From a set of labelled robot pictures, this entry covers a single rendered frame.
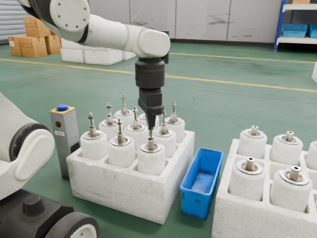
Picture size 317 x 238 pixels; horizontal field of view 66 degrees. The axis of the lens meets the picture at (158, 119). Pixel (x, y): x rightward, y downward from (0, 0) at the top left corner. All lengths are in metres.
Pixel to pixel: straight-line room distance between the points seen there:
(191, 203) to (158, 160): 0.20
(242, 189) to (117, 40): 0.53
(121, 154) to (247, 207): 0.43
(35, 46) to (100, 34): 3.91
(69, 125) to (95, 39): 0.52
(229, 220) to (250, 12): 5.23
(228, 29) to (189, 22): 0.87
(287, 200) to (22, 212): 0.69
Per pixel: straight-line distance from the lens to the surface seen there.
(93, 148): 0.92
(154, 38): 0.67
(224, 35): 5.86
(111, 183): 0.91
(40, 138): 0.78
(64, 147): 1.09
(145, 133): 0.96
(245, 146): 0.97
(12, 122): 0.77
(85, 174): 0.96
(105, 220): 0.95
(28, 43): 4.56
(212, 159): 1.12
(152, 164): 0.82
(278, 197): 0.79
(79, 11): 0.55
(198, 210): 0.92
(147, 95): 0.72
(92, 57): 3.62
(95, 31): 0.60
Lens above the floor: 0.67
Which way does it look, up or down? 24 degrees down
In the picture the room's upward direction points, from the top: straight up
